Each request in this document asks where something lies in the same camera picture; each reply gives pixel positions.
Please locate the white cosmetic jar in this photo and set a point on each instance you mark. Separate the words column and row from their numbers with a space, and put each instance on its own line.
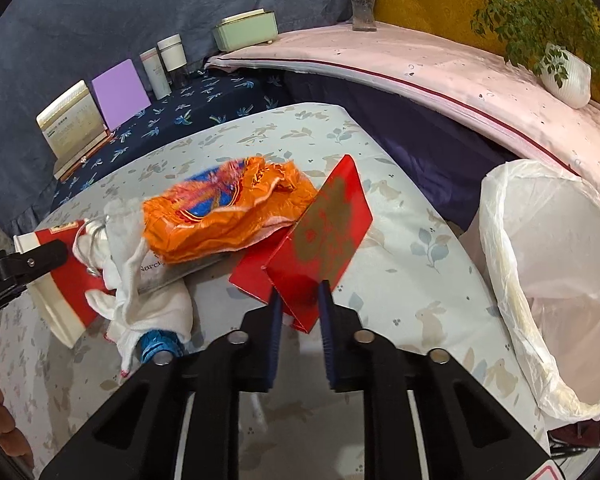
column 172, row 57

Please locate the white crumpled tissue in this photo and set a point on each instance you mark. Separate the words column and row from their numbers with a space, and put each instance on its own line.
column 152, row 312

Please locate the glass vase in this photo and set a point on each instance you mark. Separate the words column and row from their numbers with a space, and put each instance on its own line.
column 364, row 5

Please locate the orange snack wrapper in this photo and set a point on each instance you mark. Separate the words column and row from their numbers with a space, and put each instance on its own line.
column 220, row 220

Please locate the green leafy plant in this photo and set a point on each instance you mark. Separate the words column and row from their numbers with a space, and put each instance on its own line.
column 525, row 5

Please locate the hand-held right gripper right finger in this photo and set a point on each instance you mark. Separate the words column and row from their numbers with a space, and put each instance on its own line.
column 328, row 340

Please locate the red envelope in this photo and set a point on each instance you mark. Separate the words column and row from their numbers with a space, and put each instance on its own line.
column 325, row 230

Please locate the white plant pot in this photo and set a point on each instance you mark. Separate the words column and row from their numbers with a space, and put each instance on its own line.
column 570, row 80

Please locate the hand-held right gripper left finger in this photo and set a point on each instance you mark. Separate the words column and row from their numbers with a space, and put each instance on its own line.
column 272, row 345

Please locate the white plastic packet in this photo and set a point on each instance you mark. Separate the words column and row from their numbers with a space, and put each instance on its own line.
column 175, row 272

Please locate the rabbit print tablecloth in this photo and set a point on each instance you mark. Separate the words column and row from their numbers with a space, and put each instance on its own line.
column 405, row 260

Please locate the green tissue box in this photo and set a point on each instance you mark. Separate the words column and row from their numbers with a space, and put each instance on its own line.
column 245, row 32

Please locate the navy leaf print cloth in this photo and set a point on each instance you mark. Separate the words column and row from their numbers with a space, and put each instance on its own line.
column 190, row 110

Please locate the brown woven rim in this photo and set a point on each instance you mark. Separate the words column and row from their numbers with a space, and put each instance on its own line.
column 0, row 410

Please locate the pink cloth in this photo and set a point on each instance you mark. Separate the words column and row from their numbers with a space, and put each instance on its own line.
column 430, row 60

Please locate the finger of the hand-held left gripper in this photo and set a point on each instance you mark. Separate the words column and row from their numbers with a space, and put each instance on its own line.
column 35, row 260

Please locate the blue plastic piece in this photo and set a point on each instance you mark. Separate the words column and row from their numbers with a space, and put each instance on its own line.
column 155, row 347

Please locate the dark purple cloth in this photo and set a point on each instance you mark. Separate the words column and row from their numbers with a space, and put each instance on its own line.
column 380, row 125

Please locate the blue-grey blanket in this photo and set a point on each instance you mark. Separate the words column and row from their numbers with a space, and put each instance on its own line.
column 105, row 10

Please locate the red paper cup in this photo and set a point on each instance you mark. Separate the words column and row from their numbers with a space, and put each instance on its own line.
column 70, row 290

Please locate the grey cosmetic tube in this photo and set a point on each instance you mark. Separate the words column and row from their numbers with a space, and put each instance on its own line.
column 156, row 77

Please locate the white lined trash bin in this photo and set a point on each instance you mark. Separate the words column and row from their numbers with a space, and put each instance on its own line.
column 555, row 260

